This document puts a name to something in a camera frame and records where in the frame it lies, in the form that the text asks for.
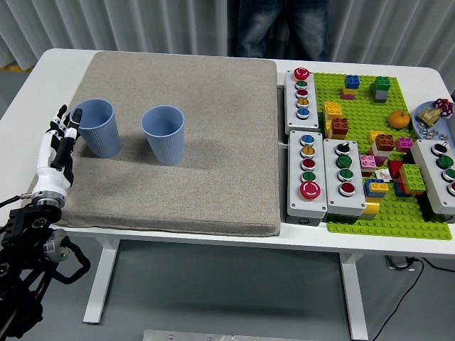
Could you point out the brass valve red handwheel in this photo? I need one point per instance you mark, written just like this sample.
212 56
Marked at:
430 115

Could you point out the brown building block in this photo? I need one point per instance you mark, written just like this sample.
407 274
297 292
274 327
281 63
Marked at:
385 142
340 127

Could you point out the blue ribbed plastic cup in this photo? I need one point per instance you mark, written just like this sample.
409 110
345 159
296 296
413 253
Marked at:
167 144
101 138

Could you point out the grey five-button control box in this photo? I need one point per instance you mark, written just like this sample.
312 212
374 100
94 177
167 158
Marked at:
291 106
295 177

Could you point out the large green building block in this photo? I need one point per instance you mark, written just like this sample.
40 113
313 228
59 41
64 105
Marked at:
412 178

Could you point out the magenta building block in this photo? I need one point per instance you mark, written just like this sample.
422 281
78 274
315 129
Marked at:
404 144

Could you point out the white pleated curtain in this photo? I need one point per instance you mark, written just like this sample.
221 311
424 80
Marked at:
160 25

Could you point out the blue building block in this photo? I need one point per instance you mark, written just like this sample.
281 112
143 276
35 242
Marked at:
352 81
373 192

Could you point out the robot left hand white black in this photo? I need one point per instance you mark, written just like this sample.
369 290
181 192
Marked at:
49 177

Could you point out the red building block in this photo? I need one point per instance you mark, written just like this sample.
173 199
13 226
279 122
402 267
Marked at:
395 170

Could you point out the grey-brown fabric mat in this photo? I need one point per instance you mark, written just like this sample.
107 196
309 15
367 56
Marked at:
213 142

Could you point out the grey four-button control box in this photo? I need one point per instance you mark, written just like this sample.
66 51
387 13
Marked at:
332 177
426 170

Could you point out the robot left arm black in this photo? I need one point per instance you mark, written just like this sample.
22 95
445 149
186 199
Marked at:
32 220

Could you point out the grey building block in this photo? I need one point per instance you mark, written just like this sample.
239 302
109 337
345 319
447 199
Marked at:
379 95

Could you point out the white table leg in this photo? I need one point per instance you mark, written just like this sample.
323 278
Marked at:
352 295
101 280

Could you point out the person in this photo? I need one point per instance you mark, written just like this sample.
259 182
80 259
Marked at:
256 28

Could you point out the orange fruit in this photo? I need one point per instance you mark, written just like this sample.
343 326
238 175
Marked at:
399 120

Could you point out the yellow building block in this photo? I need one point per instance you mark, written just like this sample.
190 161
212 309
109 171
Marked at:
349 91
374 136
371 207
328 130
332 110

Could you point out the blue plate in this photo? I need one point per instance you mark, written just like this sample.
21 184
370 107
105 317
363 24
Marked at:
442 125

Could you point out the green studded baseplate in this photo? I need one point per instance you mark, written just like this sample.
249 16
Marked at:
359 113

